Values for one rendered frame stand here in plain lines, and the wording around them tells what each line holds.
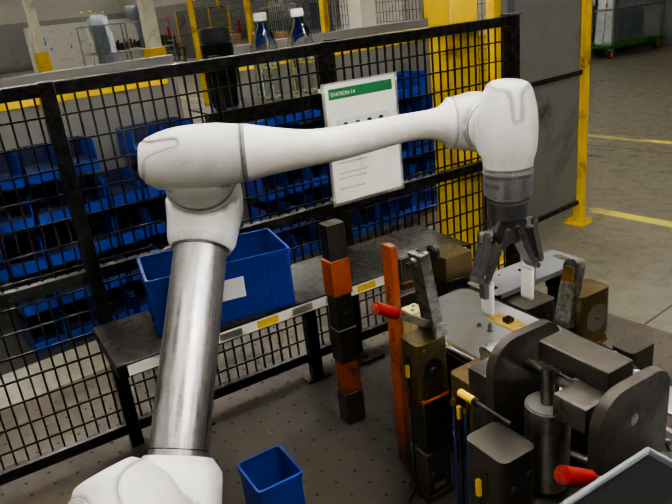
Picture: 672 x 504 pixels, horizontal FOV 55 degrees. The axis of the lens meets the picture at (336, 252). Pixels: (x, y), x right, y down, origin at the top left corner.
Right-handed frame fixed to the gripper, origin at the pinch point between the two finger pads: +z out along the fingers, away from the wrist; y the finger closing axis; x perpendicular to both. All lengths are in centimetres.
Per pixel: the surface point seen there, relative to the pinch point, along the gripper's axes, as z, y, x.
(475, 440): -1.5, 37.0, 30.9
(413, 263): -13.7, 22.9, 0.5
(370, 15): -47, -245, -403
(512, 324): 5.8, 0.1, 1.3
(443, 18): -51, -37, -61
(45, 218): 9, 63, -178
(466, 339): 6.2, 10.4, -0.6
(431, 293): -7.5, 20.2, 1.7
